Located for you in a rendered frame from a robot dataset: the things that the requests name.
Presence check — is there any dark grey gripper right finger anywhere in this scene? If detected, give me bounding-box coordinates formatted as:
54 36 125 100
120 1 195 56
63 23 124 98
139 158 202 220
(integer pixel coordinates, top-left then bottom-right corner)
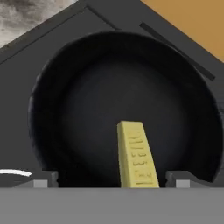
164 170 213 189

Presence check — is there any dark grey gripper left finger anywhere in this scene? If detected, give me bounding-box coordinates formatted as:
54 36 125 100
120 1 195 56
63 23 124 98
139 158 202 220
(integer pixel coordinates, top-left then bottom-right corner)
13 170 60 189

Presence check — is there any yellow butter stick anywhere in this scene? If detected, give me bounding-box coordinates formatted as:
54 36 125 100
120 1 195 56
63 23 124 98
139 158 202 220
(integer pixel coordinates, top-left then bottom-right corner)
116 120 160 189

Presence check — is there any black frying pan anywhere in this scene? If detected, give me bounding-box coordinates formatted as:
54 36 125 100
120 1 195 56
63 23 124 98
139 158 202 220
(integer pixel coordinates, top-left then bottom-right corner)
27 31 224 189

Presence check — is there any dark grey hob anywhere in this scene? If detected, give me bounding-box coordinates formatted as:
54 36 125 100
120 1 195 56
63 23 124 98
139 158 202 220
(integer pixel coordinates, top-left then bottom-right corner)
0 0 224 189

